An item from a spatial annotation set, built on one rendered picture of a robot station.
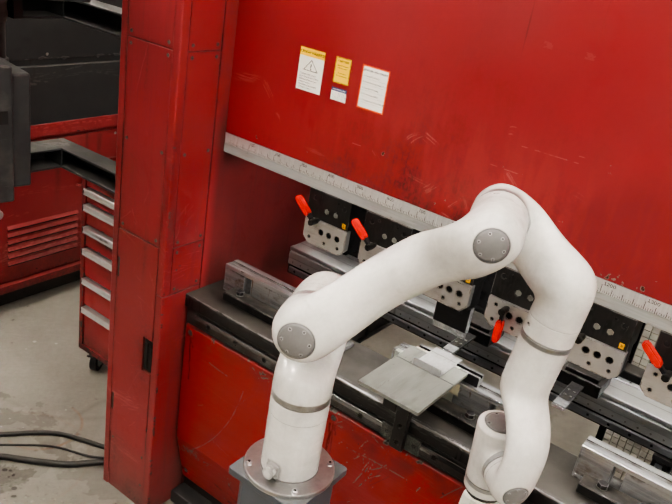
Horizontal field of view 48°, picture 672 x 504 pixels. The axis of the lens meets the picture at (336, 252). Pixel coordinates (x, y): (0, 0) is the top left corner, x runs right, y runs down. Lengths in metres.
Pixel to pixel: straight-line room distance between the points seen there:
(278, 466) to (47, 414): 1.97
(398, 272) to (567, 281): 0.28
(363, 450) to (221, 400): 0.56
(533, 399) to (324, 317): 0.39
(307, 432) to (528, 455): 0.42
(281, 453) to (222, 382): 0.99
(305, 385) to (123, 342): 1.29
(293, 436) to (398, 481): 0.73
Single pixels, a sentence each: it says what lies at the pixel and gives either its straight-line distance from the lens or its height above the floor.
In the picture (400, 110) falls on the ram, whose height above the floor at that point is 1.63.
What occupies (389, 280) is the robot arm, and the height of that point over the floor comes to 1.50.
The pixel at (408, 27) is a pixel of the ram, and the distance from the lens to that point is 1.94.
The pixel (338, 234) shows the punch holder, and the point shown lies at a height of 1.24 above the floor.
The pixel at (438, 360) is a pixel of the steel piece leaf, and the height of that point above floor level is 1.00.
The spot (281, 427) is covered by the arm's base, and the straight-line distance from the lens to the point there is 1.51.
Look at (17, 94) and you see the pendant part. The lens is 2.11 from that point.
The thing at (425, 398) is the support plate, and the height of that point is 1.00.
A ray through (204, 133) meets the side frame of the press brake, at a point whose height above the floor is 1.41.
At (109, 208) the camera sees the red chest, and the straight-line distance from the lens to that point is 3.15.
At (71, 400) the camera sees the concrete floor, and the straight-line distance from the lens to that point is 3.49.
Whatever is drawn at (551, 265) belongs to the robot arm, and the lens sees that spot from 1.28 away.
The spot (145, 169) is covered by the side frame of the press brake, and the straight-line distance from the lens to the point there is 2.34.
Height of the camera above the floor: 2.06
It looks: 24 degrees down
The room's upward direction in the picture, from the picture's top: 10 degrees clockwise
